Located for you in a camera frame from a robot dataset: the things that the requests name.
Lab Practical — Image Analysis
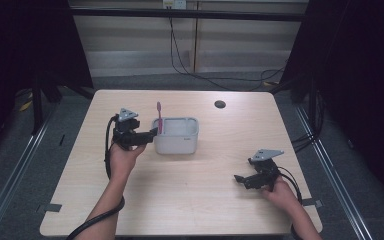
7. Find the black cable bundle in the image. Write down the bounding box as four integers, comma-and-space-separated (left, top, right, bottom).
290, 88, 326, 154

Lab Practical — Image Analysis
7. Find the person's left hand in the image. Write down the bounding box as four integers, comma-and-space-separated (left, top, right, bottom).
108, 142, 147, 183

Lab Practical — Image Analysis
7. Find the black metal stand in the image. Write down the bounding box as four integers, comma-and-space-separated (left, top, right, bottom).
30, 74, 45, 136

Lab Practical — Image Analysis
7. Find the grey tape strip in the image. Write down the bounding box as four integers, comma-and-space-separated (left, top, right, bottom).
35, 202, 63, 214
301, 198, 324, 209

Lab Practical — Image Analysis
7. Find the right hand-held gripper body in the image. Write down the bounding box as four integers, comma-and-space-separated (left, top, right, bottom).
243, 148, 282, 192

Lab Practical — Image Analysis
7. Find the thick black gripper cable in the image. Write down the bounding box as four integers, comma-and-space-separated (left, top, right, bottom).
65, 114, 127, 240

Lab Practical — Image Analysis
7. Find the yellow floor tape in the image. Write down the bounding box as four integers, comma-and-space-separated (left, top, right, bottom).
18, 99, 34, 113

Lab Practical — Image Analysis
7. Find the person's right hand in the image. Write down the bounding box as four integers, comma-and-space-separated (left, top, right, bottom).
261, 175, 298, 211

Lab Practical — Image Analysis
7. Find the black curtain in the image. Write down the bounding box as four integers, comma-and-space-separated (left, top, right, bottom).
0, 0, 95, 168
281, 0, 384, 211

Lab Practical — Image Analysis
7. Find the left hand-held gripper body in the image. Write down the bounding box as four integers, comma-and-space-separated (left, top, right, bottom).
111, 107, 142, 152

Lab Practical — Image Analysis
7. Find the metal floor rail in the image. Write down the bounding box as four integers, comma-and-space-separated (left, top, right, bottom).
0, 106, 61, 240
293, 105, 374, 240

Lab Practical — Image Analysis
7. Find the black horizontal frame bar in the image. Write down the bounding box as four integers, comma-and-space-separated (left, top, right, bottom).
69, 7, 310, 23

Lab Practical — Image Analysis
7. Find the pink and grey toothbrush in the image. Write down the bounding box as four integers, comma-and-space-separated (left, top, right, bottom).
156, 101, 164, 135

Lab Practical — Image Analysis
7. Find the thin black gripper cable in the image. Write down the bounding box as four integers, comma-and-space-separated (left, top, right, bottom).
275, 165, 304, 240

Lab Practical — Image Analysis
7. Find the white plastic container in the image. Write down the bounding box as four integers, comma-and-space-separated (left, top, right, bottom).
151, 116, 200, 156

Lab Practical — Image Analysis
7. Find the black hanging wall cable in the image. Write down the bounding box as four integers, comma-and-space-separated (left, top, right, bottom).
168, 16, 288, 92

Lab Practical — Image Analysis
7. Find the white wall socket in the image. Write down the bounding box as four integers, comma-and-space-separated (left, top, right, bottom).
162, 0, 188, 11

